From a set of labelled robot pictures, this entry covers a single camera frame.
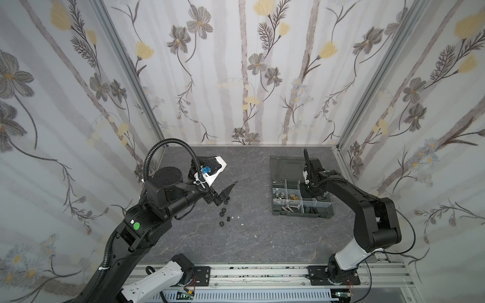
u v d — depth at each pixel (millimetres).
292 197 961
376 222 465
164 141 362
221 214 913
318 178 675
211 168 415
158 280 560
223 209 930
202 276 735
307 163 765
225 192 485
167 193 375
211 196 465
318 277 736
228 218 895
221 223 882
